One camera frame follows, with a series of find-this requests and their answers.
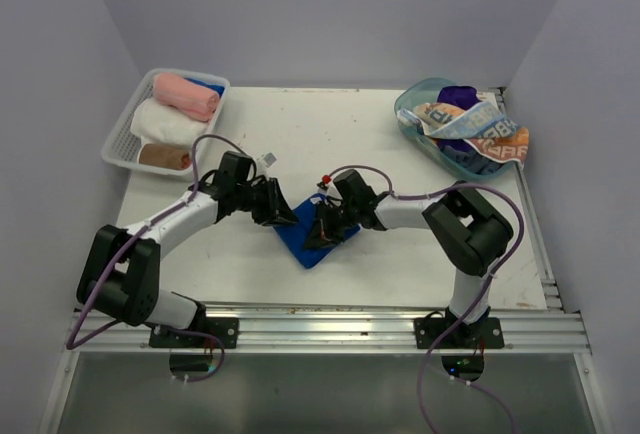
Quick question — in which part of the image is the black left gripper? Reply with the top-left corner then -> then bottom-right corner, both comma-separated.
235,176 -> 298,226

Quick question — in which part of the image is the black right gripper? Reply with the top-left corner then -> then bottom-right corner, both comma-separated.
302,200 -> 359,252

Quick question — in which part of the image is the royal blue towel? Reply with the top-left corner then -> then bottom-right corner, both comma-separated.
274,194 -> 335,269

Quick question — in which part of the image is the orange blue printed towel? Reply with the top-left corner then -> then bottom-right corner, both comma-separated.
396,102 -> 529,164

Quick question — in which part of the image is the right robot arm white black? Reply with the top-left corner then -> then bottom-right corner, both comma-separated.
302,168 -> 514,347

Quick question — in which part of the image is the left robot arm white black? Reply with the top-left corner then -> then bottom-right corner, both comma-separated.
76,151 -> 298,347

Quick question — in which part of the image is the brown rolled towel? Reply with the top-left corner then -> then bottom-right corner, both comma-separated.
138,144 -> 192,171

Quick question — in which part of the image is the blue rolled towel in basket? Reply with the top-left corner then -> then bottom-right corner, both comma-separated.
185,77 -> 226,101

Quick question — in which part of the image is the white rolled towel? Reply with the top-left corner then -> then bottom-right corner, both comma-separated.
130,98 -> 208,148

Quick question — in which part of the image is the pink rolled towel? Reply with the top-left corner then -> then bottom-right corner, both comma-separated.
153,72 -> 220,122

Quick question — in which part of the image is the grey-blue towel in tub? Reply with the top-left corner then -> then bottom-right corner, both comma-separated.
441,146 -> 502,176

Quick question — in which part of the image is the teal transparent plastic tub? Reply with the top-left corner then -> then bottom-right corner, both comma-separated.
394,78 -> 529,182

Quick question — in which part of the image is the purple towel in tub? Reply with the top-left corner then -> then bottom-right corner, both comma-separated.
437,85 -> 480,111

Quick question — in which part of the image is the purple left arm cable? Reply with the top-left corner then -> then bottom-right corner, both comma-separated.
64,133 -> 246,385

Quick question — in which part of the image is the aluminium mounting rail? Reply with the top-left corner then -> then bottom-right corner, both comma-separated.
63,307 -> 594,355

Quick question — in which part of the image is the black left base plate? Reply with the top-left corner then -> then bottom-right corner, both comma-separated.
148,317 -> 240,349

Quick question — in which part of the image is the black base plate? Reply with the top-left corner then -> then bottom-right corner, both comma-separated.
413,316 -> 505,350
148,317 -> 240,349

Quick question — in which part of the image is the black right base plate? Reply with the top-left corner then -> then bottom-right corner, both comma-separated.
413,316 -> 505,350

